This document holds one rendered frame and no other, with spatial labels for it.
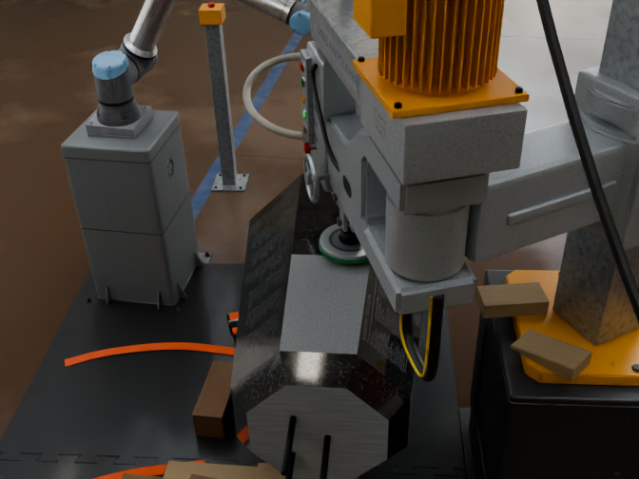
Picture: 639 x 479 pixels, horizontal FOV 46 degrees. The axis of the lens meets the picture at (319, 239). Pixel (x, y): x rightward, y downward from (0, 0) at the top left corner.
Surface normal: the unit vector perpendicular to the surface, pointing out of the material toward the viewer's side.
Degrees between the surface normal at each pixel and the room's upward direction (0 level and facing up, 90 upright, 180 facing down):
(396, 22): 90
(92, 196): 90
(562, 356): 11
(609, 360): 0
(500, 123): 90
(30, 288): 0
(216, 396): 0
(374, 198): 90
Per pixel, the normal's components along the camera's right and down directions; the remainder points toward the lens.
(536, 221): 0.44, 0.50
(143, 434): -0.03, -0.82
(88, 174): -0.18, 0.56
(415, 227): -0.40, 0.53
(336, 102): 0.23, 0.55
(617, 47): -0.90, 0.27
